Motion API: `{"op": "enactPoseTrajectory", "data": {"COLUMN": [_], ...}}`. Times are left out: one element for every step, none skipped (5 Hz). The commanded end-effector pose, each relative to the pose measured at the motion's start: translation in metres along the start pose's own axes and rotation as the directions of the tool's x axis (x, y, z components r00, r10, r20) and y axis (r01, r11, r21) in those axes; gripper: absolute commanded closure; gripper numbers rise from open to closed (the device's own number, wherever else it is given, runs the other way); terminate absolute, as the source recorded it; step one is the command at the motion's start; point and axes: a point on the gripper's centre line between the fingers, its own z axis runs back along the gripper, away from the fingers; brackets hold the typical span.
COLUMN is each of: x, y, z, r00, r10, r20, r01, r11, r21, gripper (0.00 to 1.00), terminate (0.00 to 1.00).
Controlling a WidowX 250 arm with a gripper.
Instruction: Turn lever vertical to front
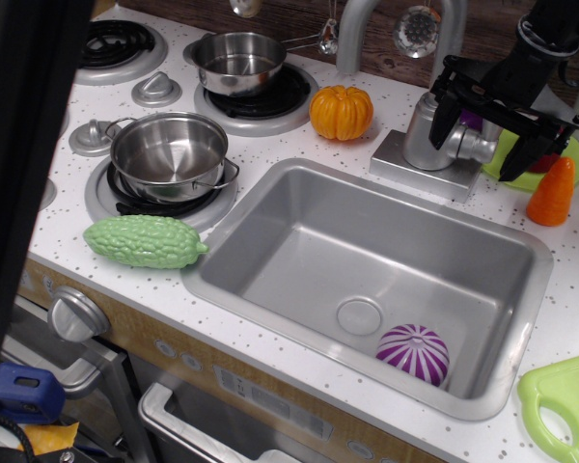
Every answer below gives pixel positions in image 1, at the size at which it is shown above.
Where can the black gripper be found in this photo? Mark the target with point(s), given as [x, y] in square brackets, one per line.
[510, 94]

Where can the silver faucet lever handle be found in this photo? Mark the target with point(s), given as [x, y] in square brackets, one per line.
[490, 131]

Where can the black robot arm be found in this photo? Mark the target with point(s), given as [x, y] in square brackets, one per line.
[549, 33]

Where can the green toy plate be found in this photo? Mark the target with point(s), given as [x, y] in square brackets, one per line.
[528, 181]

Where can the purple toy eggplant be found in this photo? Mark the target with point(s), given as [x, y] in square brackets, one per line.
[471, 120]

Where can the dark red toy vegetable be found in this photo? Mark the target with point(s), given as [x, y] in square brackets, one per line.
[545, 163]

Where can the silver toy faucet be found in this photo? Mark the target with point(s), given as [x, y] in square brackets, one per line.
[410, 158]

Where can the orange toy carrot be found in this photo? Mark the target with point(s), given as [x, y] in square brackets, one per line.
[550, 204]

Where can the hanging steel slotted spoon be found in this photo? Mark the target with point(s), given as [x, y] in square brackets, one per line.
[416, 31]

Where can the orange toy pumpkin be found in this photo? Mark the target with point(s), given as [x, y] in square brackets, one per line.
[341, 113]

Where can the silver toy sink basin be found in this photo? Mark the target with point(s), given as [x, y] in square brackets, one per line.
[334, 261]

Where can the hanging steel small spoon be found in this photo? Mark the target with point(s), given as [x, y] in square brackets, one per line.
[327, 38]

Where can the rear right stove burner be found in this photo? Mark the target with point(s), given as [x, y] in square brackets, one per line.
[280, 108]

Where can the stove burner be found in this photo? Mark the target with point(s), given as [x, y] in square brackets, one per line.
[118, 51]
[105, 198]
[280, 108]

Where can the purple white striped toy onion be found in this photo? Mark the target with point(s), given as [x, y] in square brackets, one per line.
[417, 351]

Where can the steel saucepan rear burner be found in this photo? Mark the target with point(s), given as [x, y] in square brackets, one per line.
[237, 64]

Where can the hanging steel ladle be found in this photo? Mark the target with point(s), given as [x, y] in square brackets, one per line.
[246, 8]

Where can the light green cutting board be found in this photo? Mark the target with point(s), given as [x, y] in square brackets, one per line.
[554, 388]

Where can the steel pot front burner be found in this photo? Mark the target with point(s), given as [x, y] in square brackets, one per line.
[172, 157]

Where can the silver stove knob rear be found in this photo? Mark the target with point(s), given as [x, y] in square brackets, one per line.
[159, 90]

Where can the silver stove knob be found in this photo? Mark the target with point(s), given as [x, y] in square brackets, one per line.
[93, 138]
[159, 90]

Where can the green toy bitter melon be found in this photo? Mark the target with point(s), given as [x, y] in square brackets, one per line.
[146, 241]

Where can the rear left stove burner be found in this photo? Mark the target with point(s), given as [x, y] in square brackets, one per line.
[118, 51]

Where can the front right stove burner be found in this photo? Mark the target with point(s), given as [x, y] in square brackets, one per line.
[105, 198]

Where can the silver stove knob front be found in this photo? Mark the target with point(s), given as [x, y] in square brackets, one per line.
[93, 138]

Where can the silver oven front knob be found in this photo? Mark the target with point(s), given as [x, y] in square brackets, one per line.
[74, 317]

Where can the blue clamp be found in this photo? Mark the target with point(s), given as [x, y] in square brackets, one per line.
[30, 395]

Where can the yellow cloth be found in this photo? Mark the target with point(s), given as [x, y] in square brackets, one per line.
[46, 438]

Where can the silver dishwasher door handle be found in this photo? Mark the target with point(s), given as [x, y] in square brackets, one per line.
[214, 434]

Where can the black foreground frame post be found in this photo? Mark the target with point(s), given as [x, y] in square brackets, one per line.
[40, 50]

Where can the silver oven door handle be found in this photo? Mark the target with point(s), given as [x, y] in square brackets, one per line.
[80, 367]

